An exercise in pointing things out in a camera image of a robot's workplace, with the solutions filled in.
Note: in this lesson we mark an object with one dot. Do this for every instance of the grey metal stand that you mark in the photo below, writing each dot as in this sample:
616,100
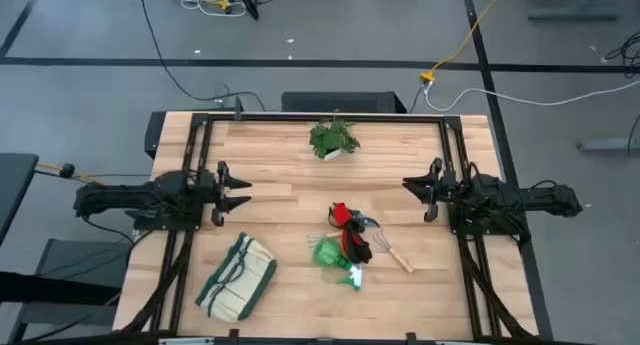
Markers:
75,255

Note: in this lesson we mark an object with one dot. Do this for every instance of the green plant in white pot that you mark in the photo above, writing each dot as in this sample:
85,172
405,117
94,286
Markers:
330,140

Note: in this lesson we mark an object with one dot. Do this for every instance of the green plastic spray bottle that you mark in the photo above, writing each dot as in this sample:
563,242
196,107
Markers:
327,254

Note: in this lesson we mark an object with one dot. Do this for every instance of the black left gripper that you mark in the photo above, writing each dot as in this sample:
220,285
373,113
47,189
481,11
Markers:
222,191

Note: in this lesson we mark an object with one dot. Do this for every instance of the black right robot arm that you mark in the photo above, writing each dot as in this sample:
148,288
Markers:
530,197

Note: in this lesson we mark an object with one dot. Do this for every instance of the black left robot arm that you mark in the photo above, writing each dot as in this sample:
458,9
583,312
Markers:
125,195

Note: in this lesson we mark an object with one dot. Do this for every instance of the black side table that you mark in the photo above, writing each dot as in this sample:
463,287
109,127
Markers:
15,185

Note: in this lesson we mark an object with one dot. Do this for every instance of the black aluminium table frame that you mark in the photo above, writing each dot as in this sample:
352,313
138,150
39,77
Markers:
325,118

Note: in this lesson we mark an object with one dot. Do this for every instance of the black computer case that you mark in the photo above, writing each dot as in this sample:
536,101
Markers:
340,102

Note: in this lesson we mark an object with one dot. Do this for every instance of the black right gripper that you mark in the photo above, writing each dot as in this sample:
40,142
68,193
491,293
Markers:
445,190

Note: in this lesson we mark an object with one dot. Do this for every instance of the black flat panel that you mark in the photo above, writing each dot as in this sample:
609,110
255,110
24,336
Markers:
154,135

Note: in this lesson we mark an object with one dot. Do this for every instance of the beige green canvas gardening bag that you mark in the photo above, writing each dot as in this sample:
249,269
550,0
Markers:
235,280

